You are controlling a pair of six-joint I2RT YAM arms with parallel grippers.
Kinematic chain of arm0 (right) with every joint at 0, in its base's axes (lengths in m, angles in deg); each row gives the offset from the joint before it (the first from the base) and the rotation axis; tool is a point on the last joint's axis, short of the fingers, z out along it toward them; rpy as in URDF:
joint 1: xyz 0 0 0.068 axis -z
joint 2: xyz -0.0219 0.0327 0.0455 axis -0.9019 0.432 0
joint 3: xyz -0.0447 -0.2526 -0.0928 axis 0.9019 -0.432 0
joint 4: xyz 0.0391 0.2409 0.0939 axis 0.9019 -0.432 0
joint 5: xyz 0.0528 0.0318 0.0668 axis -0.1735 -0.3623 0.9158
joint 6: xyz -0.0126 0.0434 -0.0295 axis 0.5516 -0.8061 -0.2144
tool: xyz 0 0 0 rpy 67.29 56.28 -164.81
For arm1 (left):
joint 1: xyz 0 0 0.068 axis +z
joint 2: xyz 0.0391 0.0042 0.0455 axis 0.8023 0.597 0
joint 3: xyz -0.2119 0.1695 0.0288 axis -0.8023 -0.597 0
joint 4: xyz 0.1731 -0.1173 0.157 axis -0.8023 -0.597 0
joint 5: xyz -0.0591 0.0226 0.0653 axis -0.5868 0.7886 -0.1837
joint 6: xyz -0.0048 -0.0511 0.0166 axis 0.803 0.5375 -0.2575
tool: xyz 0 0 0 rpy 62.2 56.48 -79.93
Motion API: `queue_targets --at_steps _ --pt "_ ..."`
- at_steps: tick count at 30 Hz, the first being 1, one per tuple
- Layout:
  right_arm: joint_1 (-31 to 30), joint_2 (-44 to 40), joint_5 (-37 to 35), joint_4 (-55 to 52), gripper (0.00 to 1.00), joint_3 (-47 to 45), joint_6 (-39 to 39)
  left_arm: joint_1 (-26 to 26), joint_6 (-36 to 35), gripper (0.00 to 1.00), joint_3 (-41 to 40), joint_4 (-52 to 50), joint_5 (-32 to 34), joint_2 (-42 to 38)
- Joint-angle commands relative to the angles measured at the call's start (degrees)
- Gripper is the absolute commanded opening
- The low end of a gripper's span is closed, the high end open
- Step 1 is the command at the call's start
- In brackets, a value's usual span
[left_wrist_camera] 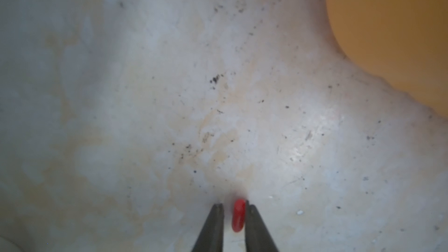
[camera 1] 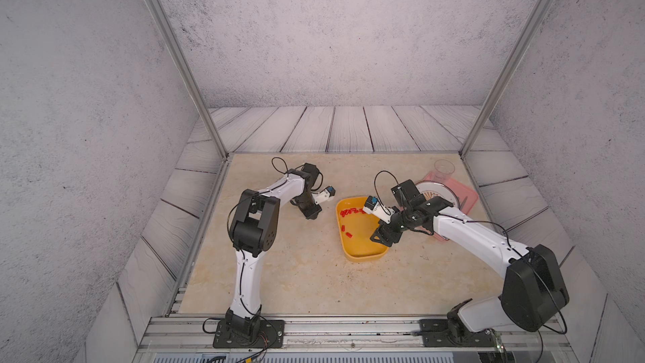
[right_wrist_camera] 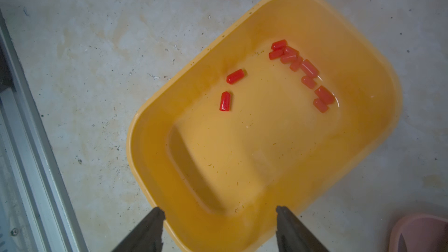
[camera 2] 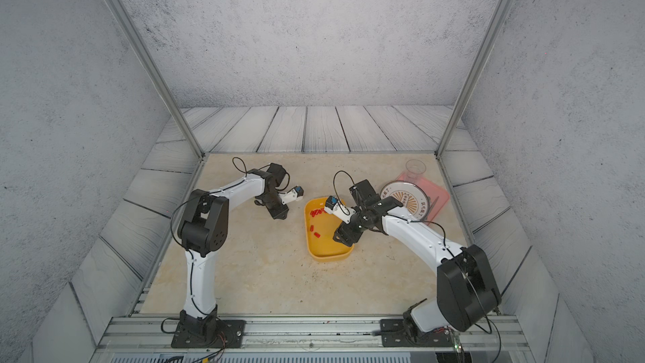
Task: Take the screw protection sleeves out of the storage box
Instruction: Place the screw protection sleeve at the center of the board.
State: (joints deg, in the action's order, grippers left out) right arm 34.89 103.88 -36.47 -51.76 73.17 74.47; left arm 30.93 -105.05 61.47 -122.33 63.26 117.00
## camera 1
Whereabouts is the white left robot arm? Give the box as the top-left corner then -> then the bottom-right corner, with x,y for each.
225,163 -> 335,339

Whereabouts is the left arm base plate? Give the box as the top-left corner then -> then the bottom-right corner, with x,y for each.
213,319 -> 286,349

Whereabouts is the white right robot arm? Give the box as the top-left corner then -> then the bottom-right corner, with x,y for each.
363,180 -> 569,342

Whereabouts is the aluminium corner post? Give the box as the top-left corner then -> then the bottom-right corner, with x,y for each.
459,0 -> 554,161
144,0 -> 228,159

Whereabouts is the round printed white plate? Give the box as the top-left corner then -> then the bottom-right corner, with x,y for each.
419,188 -> 459,207

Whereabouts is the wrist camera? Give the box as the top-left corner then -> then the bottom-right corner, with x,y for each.
312,186 -> 336,205
363,196 -> 395,224

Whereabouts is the aluminium corner post left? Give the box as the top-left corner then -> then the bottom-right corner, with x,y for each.
144,0 -> 228,159

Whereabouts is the aluminium front rail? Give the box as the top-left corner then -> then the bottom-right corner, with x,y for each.
134,314 -> 578,362

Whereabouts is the yellow plastic storage box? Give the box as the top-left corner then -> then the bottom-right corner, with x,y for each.
336,196 -> 389,263

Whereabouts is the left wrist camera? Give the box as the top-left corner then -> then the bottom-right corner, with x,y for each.
312,186 -> 336,205

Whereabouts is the clear plastic cup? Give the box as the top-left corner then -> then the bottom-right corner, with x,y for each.
433,160 -> 455,183

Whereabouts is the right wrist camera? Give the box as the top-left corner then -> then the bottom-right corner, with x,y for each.
363,196 -> 395,224

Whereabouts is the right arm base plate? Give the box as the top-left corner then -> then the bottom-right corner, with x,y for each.
416,319 -> 497,348

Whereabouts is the aluminium corner post right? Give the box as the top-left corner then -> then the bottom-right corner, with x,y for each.
459,0 -> 554,161

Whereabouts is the pink plastic tray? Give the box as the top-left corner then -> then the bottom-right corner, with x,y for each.
417,171 -> 479,214

